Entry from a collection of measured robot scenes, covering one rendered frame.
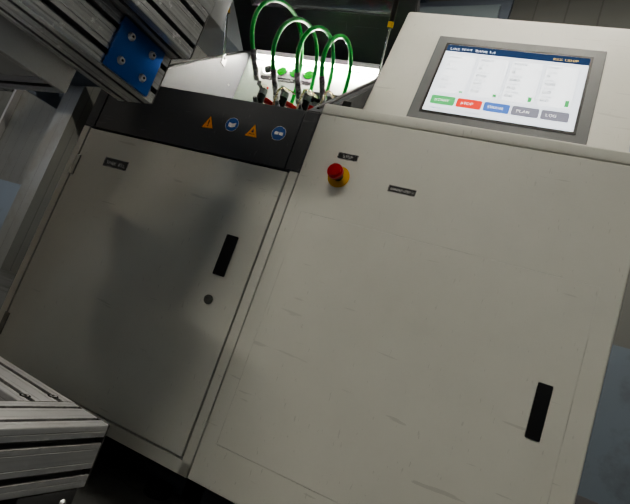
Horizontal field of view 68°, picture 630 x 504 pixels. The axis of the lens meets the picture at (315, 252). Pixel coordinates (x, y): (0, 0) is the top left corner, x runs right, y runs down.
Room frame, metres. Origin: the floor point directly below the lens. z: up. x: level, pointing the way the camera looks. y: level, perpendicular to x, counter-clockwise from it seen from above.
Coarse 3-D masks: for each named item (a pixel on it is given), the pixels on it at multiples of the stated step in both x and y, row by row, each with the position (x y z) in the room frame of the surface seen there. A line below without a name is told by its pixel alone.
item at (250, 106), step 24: (168, 96) 1.23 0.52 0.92; (192, 96) 1.20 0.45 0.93; (216, 96) 1.17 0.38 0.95; (120, 120) 1.27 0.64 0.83; (144, 120) 1.24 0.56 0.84; (168, 120) 1.22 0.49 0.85; (192, 120) 1.19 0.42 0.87; (216, 120) 1.16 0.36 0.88; (264, 120) 1.12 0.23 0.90; (288, 120) 1.09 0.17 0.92; (168, 144) 1.21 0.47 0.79; (192, 144) 1.18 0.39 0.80; (216, 144) 1.15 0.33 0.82; (240, 144) 1.13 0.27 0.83; (264, 144) 1.11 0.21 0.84; (288, 144) 1.08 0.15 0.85
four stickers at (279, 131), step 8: (208, 120) 1.17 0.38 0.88; (232, 120) 1.15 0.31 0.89; (240, 120) 1.14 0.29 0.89; (208, 128) 1.17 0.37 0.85; (224, 128) 1.15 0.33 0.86; (232, 128) 1.14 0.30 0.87; (248, 128) 1.13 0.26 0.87; (256, 128) 1.12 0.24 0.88; (280, 128) 1.10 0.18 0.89; (248, 136) 1.12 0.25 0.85; (256, 136) 1.12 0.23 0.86; (272, 136) 1.10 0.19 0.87; (280, 136) 1.09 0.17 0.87
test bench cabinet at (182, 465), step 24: (288, 192) 1.07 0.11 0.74; (48, 216) 1.31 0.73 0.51; (264, 240) 1.07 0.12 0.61; (24, 264) 1.31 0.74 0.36; (264, 264) 1.07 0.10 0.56; (0, 312) 1.31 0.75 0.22; (240, 312) 1.07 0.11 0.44; (216, 384) 1.07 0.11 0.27; (120, 432) 1.14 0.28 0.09; (192, 432) 1.08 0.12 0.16; (120, 456) 1.21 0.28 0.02; (144, 456) 1.19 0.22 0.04; (168, 456) 1.09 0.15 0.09; (192, 456) 1.07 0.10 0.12; (168, 480) 1.16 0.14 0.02
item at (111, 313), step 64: (64, 192) 1.30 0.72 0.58; (128, 192) 1.23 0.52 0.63; (192, 192) 1.16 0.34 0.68; (256, 192) 1.10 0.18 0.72; (64, 256) 1.27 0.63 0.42; (128, 256) 1.20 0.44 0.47; (192, 256) 1.13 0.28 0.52; (256, 256) 1.08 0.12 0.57; (64, 320) 1.24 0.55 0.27; (128, 320) 1.17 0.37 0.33; (192, 320) 1.11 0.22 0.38; (64, 384) 1.21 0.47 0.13; (128, 384) 1.15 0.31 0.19; (192, 384) 1.09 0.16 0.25
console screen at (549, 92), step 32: (448, 64) 1.28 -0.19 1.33; (480, 64) 1.25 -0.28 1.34; (512, 64) 1.22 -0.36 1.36; (544, 64) 1.19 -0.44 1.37; (576, 64) 1.17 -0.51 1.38; (416, 96) 1.27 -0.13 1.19; (448, 96) 1.24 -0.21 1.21; (480, 96) 1.21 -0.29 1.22; (512, 96) 1.18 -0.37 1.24; (544, 96) 1.16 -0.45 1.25; (576, 96) 1.13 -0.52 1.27; (512, 128) 1.15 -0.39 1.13; (544, 128) 1.13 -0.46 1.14; (576, 128) 1.10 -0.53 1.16
